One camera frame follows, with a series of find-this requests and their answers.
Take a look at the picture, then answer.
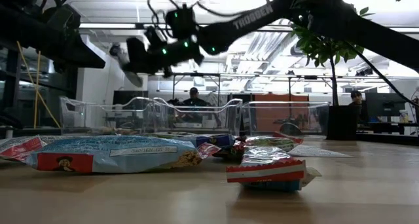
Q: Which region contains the person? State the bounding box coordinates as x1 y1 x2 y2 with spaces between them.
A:
346 90 370 124
181 86 210 107

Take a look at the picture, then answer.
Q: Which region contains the clear plastic bin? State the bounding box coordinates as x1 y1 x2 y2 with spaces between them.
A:
241 101 331 136
152 98 244 136
60 96 158 136

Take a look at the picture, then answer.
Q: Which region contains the white red-logo granola bar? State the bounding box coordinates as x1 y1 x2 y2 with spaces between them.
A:
0 134 48 163

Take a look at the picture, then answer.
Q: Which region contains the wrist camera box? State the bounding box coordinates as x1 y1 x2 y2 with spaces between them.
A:
165 3 198 41
41 3 82 33

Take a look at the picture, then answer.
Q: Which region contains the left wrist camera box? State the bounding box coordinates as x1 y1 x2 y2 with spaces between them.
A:
41 3 82 33

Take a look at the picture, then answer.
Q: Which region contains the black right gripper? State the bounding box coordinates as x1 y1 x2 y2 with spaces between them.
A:
121 26 204 78

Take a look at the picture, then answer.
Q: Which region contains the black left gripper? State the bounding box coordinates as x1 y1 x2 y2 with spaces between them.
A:
31 29 106 69

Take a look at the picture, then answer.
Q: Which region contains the red white granola bar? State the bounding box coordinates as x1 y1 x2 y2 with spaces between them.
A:
225 147 322 193

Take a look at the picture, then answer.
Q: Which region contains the green red-end granola bar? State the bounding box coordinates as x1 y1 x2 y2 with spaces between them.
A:
244 132 304 153

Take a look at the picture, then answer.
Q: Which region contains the dark wide display panel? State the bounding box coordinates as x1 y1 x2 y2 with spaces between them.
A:
113 90 149 107

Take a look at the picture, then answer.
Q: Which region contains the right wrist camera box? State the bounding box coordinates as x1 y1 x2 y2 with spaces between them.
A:
165 3 198 41

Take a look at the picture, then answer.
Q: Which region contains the yellow cable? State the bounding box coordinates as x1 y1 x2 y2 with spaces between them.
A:
16 40 62 130

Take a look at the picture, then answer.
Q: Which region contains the green blue Chewy granola bar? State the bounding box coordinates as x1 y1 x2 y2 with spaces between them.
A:
192 134 236 149

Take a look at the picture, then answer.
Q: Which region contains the dark office desk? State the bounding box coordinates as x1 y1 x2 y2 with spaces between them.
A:
356 121 419 136

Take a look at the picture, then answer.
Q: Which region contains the white wrapper granola bar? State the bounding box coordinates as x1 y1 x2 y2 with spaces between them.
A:
109 43 144 88

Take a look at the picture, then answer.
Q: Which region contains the black computer monitor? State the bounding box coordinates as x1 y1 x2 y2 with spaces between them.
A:
365 92 407 119

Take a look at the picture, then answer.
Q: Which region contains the dark red granola bar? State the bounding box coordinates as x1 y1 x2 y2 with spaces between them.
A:
212 141 246 159

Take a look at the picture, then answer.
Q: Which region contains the light blue granola bar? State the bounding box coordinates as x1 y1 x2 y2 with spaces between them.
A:
26 134 222 175

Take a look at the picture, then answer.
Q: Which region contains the green leafy indoor tree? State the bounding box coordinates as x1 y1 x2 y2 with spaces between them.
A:
289 6 376 107

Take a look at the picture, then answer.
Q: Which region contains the black plant pot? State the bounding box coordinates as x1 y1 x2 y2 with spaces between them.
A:
325 105 363 141

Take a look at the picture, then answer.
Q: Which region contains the long linear ceiling lamp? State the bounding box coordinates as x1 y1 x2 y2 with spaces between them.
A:
78 22 295 32

